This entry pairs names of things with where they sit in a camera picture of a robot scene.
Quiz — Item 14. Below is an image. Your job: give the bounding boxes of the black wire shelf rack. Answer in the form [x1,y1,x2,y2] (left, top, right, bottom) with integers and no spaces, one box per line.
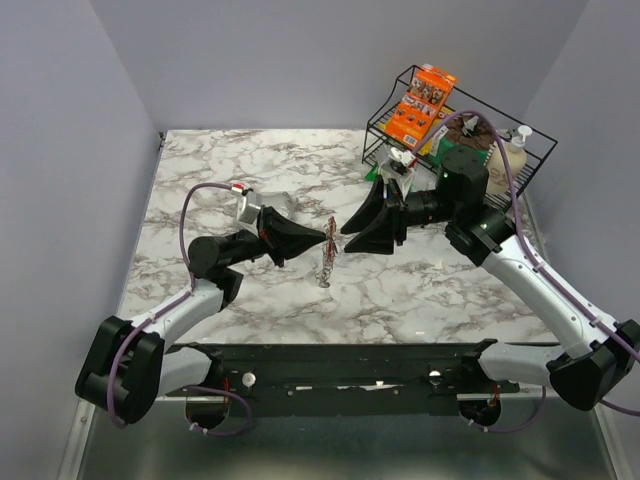
[361,64,558,211]

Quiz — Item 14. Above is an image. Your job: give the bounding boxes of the yellow snack packet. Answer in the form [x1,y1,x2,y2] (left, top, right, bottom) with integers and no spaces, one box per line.
[419,106,455,156]

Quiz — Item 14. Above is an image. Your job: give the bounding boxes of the cream pump soap bottle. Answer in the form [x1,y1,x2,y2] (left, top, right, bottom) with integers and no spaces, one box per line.
[485,125,533,195]

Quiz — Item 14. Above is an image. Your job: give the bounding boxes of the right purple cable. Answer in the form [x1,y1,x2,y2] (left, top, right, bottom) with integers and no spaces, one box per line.
[407,110,640,435]

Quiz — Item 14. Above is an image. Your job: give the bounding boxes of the clear plastic bag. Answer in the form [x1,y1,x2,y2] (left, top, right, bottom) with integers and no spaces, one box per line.
[261,192,299,220]

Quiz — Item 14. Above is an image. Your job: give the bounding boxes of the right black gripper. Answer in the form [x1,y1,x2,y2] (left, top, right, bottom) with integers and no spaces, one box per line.
[340,174,459,256]

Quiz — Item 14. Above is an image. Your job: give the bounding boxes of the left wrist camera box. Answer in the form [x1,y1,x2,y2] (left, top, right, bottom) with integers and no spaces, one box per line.
[235,191,263,236]

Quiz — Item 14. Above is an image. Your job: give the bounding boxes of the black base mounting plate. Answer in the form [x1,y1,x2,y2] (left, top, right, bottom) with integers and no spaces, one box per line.
[102,342,541,419]

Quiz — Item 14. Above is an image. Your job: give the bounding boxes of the purple cable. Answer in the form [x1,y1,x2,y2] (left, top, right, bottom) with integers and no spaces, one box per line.
[106,182,254,437]
[407,110,640,435]

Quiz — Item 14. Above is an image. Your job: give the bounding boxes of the white green pouch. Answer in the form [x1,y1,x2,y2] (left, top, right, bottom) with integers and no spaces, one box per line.
[365,160,390,182]

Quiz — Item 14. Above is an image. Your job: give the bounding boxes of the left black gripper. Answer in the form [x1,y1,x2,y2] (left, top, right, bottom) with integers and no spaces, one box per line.
[227,205,326,267]

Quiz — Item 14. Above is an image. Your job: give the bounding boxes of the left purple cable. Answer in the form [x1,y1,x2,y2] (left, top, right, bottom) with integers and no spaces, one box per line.
[106,182,254,437]

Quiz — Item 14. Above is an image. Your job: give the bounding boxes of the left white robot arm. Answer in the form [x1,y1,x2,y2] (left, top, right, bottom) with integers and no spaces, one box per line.
[75,207,326,426]

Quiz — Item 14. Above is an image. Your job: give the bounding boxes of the metal keyring coil red holder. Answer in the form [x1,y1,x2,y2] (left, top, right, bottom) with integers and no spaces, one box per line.
[315,216,338,289]

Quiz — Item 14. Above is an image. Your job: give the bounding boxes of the green and brown bag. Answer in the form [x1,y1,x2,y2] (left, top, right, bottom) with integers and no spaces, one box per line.
[429,114,494,165]

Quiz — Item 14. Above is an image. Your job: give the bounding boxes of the orange snack box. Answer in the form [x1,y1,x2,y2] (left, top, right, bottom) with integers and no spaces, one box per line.
[385,64,457,148]

